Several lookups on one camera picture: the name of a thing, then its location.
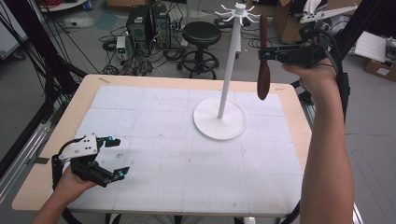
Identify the black tape piece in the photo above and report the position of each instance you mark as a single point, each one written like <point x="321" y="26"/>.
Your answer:
<point x="40" y="160"/>

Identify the black computer tower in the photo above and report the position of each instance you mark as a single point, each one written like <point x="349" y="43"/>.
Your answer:
<point x="162" y="26"/>
<point x="138" y="23"/>

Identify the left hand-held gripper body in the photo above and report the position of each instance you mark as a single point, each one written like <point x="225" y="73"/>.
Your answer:
<point x="81" y="147"/>

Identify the white hook rack stand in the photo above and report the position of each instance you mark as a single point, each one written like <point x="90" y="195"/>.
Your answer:
<point x="218" y="124"/>

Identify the person's right hand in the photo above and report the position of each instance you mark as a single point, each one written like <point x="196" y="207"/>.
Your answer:
<point x="317" y="81"/>

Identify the person's left hand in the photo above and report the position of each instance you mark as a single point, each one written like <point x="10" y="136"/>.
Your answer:
<point x="70" y="188"/>

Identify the white grid paper mat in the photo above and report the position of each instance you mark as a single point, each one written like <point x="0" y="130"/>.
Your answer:
<point x="174" y="161"/>

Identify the aluminium frame rail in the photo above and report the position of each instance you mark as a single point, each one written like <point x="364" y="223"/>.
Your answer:
<point x="21" y="158"/>

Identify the black round stool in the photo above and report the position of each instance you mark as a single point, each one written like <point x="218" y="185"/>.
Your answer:
<point x="201" y="32"/>

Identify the small grey adapter box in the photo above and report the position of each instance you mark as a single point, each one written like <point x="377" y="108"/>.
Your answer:
<point x="121" y="44"/>

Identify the brown wooden spoon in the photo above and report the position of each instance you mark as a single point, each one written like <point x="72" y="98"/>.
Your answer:
<point x="264" y="81"/>

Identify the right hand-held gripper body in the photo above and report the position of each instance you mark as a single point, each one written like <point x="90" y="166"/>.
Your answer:
<point x="306" y="54"/>

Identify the grey tape piece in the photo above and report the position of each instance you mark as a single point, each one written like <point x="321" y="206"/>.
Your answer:
<point x="104" y="80"/>

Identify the small cardboard box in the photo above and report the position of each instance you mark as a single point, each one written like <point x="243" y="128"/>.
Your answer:
<point x="381" y="71"/>

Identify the white foam sheet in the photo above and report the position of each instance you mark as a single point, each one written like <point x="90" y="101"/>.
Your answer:
<point x="370" y="46"/>

